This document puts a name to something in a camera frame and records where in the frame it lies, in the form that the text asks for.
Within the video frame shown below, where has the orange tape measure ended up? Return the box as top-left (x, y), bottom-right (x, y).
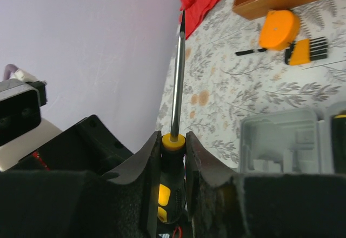
top-left (235, 10), bottom-right (301, 56)

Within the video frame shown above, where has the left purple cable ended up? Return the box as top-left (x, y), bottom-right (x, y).
top-left (2, 63), bottom-right (19, 81)

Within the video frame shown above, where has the black yellow phillips screwdriver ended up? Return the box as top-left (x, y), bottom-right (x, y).
top-left (331, 110), bottom-right (346, 174)

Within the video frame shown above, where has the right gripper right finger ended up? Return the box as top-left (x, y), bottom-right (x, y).
top-left (185, 132), bottom-right (345, 237)

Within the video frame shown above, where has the grey plastic tool case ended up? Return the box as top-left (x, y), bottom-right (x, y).
top-left (238, 102), bottom-right (345, 174)

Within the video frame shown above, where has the orange hex key set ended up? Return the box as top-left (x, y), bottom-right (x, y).
top-left (284, 37), bottom-right (329, 66)

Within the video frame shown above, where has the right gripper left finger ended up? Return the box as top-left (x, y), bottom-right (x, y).
top-left (1, 131), bottom-right (162, 237)

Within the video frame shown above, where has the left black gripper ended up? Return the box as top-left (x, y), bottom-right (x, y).
top-left (16, 115), bottom-right (133, 175)

